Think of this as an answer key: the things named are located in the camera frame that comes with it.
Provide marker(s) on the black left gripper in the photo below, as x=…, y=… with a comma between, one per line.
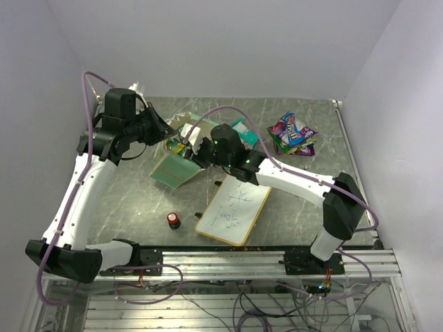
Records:
x=162, y=129

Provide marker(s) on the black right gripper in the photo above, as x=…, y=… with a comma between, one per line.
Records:
x=197, y=158

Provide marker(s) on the teal snack packet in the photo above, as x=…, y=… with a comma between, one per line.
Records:
x=248, y=137

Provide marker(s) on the blue M&M's candy bag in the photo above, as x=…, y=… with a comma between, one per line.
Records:
x=297, y=131

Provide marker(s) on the purple Fox's berries candy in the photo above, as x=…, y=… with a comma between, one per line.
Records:
x=305, y=149

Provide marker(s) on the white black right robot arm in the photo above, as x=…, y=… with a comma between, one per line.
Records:
x=338, y=196

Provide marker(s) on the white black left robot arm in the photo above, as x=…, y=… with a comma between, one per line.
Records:
x=63, y=249

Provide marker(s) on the small yellow-framed whiteboard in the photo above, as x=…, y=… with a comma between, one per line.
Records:
x=233, y=211

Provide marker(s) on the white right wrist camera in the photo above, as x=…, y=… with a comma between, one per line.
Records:
x=193, y=135

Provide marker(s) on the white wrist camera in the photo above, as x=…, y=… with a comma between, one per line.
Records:
x=138, y=88
x=193, y=135

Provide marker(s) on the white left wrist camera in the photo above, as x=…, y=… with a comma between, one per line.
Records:
x=138, y=88

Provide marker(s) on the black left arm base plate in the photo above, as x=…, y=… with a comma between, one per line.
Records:
x=149, y=264

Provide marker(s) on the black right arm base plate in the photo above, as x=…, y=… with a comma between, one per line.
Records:
x=302, y=262

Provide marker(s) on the aluminium frame rail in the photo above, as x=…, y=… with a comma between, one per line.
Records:
x=251, y=263

